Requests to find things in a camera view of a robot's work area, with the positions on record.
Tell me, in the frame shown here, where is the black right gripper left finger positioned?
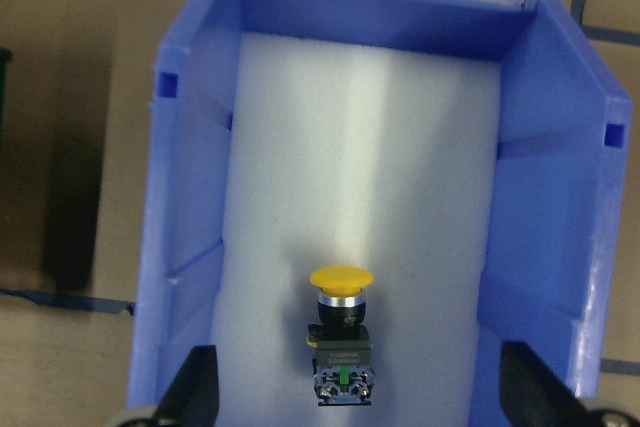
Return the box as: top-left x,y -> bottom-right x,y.
153,345 -> 219,427

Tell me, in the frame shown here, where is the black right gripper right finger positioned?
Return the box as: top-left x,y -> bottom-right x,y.
499,341 -> 588,426

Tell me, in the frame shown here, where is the blue right storage bin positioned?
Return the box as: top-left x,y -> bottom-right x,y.
128,0 -> 632,426

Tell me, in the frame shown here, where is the white foam pad right bin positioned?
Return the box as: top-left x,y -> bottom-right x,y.
212,33 -> 501,426

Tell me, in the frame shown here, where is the yellow push button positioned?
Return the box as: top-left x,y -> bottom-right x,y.
306,265 -> 375,406

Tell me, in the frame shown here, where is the green conveyor belt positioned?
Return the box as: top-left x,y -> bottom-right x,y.
0,46 -> 13,152

